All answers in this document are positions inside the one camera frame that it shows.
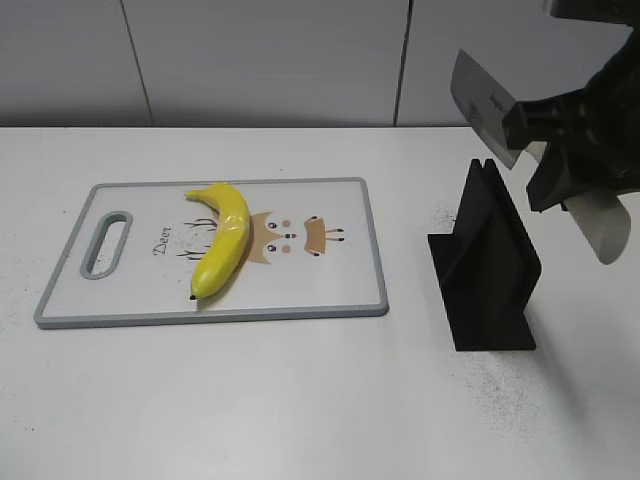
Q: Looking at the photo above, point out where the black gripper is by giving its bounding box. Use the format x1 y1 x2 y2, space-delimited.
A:
502 27 639 212

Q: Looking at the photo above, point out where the white ceramic knife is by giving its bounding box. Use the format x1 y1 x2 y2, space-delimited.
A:
450 50 631 265

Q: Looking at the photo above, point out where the yellow plastic banana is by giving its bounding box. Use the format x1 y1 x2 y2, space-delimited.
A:
185 183 251 300

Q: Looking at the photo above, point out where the black knife stand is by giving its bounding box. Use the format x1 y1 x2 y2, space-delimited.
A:
428 159 541 351

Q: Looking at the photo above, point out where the white grey cutting board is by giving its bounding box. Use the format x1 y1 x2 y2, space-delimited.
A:
34 177 388 329

